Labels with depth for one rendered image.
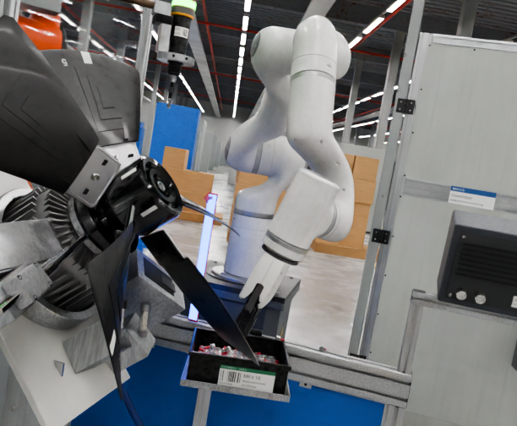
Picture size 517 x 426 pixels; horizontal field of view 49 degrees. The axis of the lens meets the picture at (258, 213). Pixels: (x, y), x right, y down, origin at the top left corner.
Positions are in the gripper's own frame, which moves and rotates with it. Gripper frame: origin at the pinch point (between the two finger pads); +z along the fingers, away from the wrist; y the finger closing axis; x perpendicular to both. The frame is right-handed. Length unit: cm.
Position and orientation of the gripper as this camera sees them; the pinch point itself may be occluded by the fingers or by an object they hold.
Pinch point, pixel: (244, 324)
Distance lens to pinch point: 110.6
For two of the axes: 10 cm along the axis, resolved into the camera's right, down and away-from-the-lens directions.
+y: -2.4, 0.5, -9.7
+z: -4.4, 8.8, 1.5
